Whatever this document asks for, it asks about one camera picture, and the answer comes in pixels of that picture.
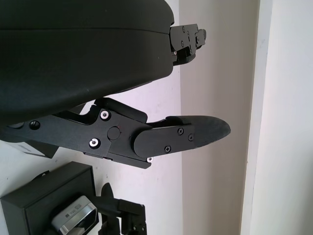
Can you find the black box base with insert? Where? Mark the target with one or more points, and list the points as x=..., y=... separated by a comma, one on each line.
x=36, y=195

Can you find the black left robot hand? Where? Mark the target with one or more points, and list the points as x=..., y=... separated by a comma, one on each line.
x=73, y=61

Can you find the small silver square camera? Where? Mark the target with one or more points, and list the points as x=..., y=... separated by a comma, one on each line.
x=73, y=215

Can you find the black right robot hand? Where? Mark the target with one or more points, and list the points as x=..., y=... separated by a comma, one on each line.
x=132, y=218

